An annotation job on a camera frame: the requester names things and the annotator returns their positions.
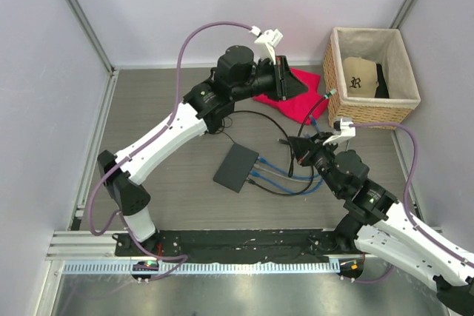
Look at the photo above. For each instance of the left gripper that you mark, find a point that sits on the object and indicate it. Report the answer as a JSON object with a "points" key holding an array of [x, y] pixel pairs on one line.
{"points": [[284, 83]]}

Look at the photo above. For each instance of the red cloth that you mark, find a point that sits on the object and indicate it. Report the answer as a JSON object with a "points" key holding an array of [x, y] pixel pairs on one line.
{"points": [[298, 107]]}

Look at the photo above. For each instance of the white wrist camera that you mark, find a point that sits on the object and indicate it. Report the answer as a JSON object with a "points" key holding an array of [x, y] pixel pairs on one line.
{"points": [[344, 131], [266, 42]]}

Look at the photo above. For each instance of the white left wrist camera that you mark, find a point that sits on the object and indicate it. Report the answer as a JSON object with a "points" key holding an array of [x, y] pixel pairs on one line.
{"points": [[266, 42]]}

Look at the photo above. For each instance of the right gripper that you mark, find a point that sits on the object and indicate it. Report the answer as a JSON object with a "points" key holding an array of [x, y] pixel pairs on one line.
{"points": [[304, 147]]}

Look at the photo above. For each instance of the black network switch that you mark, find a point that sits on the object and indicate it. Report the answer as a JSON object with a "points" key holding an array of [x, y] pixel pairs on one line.
{"points": [[235, 168]]}

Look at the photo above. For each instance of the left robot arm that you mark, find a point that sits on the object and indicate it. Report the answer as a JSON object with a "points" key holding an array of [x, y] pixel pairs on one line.
{"points": [[198, 112]]}

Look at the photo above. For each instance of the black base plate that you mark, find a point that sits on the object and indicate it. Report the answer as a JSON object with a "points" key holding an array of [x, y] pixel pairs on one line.
{"points": [[250, 246]]}

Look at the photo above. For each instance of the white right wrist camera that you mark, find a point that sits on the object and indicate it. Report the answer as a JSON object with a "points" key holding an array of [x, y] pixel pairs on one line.
{"points": [[344, 131]]}

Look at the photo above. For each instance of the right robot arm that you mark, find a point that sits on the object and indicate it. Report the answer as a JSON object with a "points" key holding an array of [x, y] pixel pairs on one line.
{"points": [[376, 223]]}

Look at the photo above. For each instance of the black item in basket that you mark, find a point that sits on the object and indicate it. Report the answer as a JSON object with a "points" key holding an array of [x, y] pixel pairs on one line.
{"points": [[382, 89]]}

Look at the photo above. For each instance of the wicker basket with liner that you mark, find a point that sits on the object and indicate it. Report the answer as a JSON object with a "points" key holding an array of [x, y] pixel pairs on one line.
{"points": [[384, 47]]}

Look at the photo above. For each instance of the white slotted cable duct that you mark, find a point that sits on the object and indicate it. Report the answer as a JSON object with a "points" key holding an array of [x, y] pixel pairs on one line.
{"points": [[121, 267]]}

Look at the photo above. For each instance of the beige baseball cap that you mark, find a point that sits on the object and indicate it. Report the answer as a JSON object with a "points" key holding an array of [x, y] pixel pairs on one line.
{"points": [[360, 76]]}

